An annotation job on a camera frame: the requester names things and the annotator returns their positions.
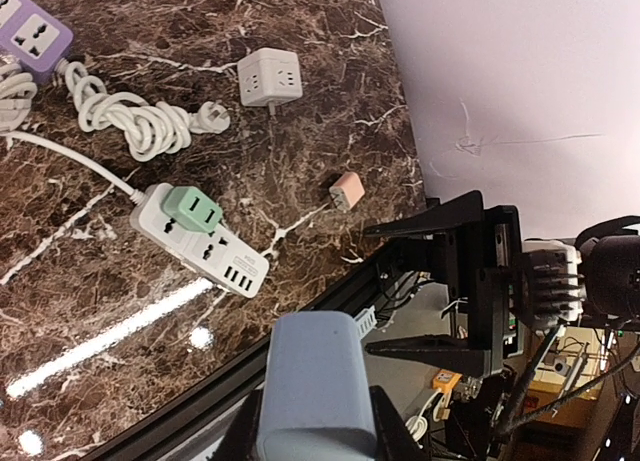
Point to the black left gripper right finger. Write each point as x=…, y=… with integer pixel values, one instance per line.
x=394, y=442

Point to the white cube socket adapter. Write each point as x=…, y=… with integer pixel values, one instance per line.
x=268, y=78

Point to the orange power strip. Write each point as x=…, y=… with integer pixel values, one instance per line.
x=445, y=381

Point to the black front table rail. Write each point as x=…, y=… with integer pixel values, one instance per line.
x=306, y=277

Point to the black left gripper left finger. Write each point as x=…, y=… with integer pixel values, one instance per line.
x=239, y=441

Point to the white power strip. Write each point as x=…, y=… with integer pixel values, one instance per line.
x=221, y=256

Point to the blue plug adapter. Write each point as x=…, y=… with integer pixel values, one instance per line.
x=316, y=403

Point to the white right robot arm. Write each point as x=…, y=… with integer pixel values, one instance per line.
x=593, y=278

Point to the pink plug adapter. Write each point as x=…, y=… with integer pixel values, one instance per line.
x=347, y=191

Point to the green plug adapter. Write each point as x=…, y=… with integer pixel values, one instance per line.
x=192, y=209

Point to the purple power strip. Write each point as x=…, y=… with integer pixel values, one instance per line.
x=33, y=38

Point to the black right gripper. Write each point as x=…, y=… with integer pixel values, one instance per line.
x=480, y=250

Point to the white slotted cable duct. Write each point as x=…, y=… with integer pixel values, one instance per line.
x=366, y=321

